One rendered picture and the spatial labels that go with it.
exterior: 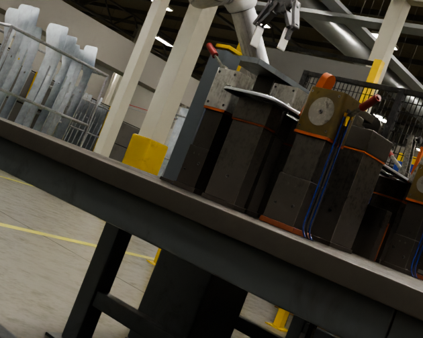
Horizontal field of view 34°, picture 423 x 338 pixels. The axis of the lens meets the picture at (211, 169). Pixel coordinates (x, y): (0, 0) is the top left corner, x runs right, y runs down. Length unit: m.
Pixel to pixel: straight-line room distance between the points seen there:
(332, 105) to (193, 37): 8.73
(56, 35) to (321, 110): 8.80
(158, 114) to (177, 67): 0.76
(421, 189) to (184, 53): 8.24
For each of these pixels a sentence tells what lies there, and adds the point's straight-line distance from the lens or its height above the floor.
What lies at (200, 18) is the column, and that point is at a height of 3.04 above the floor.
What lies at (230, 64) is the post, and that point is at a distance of 2.13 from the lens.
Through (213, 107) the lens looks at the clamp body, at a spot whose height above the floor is 0.94.
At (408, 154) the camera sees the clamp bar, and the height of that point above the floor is 1.14.
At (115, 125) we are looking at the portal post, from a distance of 9.30.
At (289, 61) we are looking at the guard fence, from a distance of 5.35.
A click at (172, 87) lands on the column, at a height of 1.93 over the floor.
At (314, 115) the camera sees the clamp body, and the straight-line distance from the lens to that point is 1.70.
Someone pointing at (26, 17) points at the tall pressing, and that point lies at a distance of 9.96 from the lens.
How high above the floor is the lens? 0.73
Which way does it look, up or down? 2 degrees up
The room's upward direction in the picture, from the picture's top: 21 degrees clockwise
